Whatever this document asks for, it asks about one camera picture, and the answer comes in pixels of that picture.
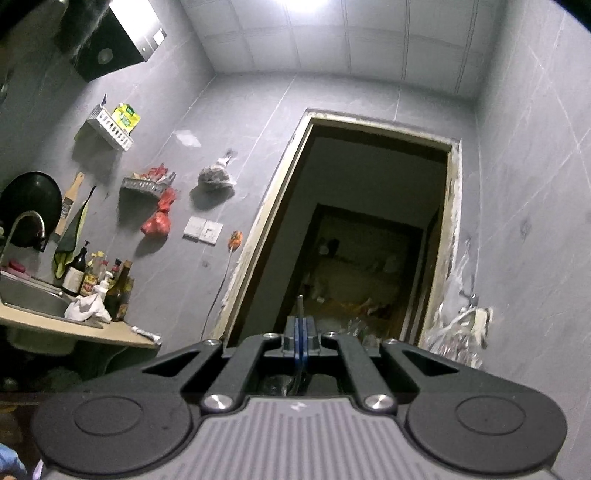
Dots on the white wall socket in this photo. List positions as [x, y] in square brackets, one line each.
[213, 233]

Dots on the white crumpled cloth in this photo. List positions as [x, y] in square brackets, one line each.
[87, 307]

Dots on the hanging bag with dark contents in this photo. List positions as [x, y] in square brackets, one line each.
[214, 177]

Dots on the steel sink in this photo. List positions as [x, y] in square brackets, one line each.
[32, 295]

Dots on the white wall switch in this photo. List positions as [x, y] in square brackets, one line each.
[194, 228]

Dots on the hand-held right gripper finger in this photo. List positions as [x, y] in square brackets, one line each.
[296, 339]
[304, 339]

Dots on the person's blue clothing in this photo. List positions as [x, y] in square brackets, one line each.
[11, 461]

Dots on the metal wall rack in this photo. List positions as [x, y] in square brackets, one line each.
[147, 189]

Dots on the white wall rack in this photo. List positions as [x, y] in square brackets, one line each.
[111, 134]

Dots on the metal faucet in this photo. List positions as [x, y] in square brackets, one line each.
[41, 235]

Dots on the door frame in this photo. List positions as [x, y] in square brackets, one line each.
[270, 212]

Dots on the white tube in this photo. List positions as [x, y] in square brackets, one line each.
[145, 333]

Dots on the dark brown bottle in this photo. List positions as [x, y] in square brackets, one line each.
[117, 295]

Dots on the wall water valve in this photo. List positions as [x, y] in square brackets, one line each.
[471, 297]

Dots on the dark bottle with white label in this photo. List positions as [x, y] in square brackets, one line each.
[74, 277]

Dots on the white pump bottle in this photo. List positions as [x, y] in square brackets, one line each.
[102, 288]

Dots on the red sponge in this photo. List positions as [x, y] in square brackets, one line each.
[18, 266]

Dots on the white wall fitting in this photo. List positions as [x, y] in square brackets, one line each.
[482, 321]

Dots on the bottle with red label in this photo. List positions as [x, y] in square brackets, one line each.
[90, 281]

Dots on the green cloth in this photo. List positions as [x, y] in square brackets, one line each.
[69, 240]

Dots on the wooden spatula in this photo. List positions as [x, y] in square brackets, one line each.
[68, 203]

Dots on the yellow packet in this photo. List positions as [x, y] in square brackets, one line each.
[125, 117]

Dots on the range hood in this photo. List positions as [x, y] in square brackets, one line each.
[115, 41]

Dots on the red plastic bag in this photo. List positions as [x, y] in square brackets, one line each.
[157, 224]

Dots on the wooden shelf unit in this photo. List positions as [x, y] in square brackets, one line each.
[369, 277]

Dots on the black pan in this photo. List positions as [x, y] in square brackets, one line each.
[32, 198]

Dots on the orange plug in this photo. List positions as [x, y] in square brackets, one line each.
[235, 240]

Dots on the red snack packets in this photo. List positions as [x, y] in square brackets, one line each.
[154, 174]

